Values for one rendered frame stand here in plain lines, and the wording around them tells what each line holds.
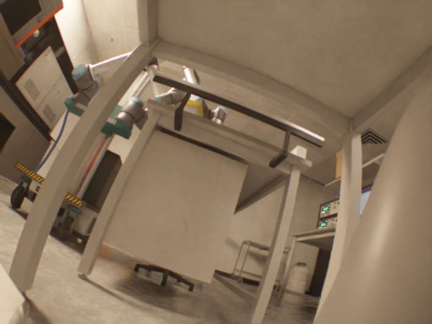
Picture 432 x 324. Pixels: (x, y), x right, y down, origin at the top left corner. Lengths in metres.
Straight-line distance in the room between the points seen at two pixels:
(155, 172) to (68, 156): 0.59
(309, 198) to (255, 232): 1.75
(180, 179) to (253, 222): 4.06
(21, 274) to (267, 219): 4.93
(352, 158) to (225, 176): 0.63
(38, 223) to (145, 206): 0.60
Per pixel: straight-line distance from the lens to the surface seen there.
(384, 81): 0.74
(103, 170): 2.01
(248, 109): 1.02
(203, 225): 1.02
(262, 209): 5.15
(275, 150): 1.09
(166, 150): 1.11
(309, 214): 5.76
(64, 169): 0.56
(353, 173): 0.71
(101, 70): 1.91
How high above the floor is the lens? 0.31
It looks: 24 degrees up
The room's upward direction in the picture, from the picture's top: 20 degrees clockwise
